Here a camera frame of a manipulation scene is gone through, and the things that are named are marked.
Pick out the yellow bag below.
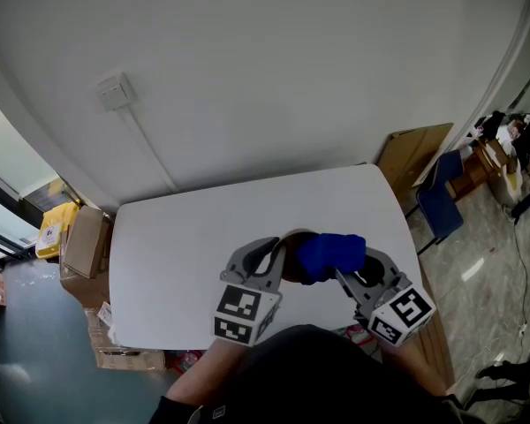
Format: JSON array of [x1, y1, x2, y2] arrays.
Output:
[[34, 201, 80, 261]]

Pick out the thin floor cable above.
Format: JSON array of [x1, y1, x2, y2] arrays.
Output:
[[511, 222, 530, 338]]

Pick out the tall cardboard box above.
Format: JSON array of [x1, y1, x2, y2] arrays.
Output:
[[61, 204, 112, 281]]

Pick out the dark round bowl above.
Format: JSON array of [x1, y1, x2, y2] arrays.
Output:
[[279, 228, 337, 284]]

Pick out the small wooden table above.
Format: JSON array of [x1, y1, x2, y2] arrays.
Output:
[[445, 138, 512, 201]]

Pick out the person's black shirt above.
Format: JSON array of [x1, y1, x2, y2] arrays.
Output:
[[149, 323, 482, 424]]

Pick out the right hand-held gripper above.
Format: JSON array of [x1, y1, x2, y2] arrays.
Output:
[[334, 247, 437, 349]]

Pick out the brown cardboard sheet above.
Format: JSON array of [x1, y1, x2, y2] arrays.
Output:
[[375, 122, 455, 203]]

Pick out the blue cloth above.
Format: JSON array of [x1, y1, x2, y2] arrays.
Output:
[[294, 232, 367, 286]]

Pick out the white bean bag seat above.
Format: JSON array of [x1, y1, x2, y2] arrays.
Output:
[[488, 160, 526, 208]]

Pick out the white wall socket box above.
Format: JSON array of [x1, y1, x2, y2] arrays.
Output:
[[96, 72, 138, 114]]

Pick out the blue chair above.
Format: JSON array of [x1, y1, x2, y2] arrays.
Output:
[[404, 149, 466, 256]]

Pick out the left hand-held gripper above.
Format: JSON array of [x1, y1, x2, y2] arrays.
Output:
[[212, 235, 290, 348]]

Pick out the large window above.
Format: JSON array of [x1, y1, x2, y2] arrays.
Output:
[[0, 84, 66, 265]]

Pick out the white wall cable conduit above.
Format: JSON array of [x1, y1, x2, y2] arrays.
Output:
[[122, 102, 178, 194]]

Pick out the person's right forearm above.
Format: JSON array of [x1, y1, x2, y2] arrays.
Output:
[[375, 340, 448, 398]]

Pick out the person's left forearm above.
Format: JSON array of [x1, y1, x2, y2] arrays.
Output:
[[165, 337, 245, 409]]

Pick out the flat cardboard boxes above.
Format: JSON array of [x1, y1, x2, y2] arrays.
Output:
[[59, 258, 168, 372]]

